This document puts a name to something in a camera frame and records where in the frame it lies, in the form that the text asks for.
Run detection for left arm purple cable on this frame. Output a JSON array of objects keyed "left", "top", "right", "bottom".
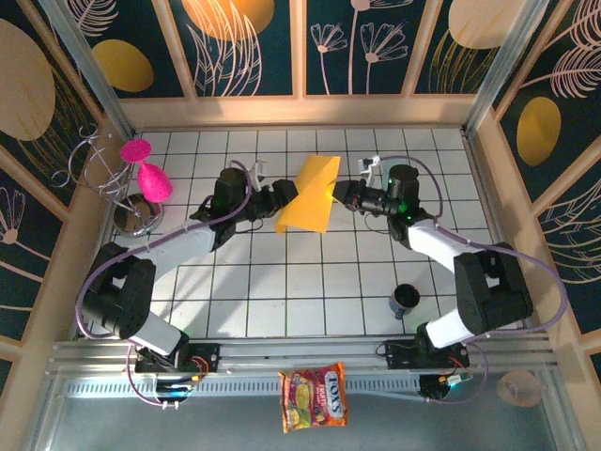
[{"left": 74, "top": 159, "right": 263, "bottom": 410}]

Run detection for aluminium mounting rail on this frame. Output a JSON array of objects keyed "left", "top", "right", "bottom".
[{"left": 46, "top": 333, "right": 560, "bottom": 377}]

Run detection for dark metal mug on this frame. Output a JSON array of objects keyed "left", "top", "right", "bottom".
[{"left": 388, "top": 283, "right": 423, "bottom": 321}]

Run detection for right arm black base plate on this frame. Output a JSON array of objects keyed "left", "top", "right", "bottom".
[{"left": 383, "top": 338, "right": 470, "bottom": 370}]

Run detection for orange Fox's candy bag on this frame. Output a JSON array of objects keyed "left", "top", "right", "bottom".
[{"left": 277, "top": 361, "right": 350, "bottom": 434}]

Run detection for yellow cloth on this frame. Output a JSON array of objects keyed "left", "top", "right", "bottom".
[{"left": 273, "top": 153, "right": 343, "bottom": 235}]

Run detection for perforated metal cable tray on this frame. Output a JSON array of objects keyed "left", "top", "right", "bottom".
[{"left": 60, "top": 378, "right": 424, "bottom": 400}]

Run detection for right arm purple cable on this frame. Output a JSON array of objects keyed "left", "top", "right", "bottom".
[{"left": 378, "top": 154, "right": 568, "bottom": 405}]

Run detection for aluminium frame post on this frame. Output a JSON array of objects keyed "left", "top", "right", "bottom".
[
  {"left": 461, "top": 0, "right": 551, "bottom": 135},
  {"left": 39, "top": 0, "right": 137, "bottom": 138}
]

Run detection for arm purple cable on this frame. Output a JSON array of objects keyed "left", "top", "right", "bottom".
[
  {"left": 74, "top": 159, "right": 263, "bottom": 410},
  {"left": 378, "top": 154, "right": 568, "bottom": 405}
]

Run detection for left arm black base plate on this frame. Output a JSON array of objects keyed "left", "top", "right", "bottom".
[{"left": 133, "top": 341, "right": 222, "bottom": 375}]

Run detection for pink wine glasses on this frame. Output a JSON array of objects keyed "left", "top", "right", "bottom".
[{"left": 119, "top": 138, "right": 174, "bottom": 204}]

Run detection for silver wire glass rack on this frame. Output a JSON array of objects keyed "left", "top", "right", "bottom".
[{"left": 50, "top": 124, "right": 165, "bottom": 239}]

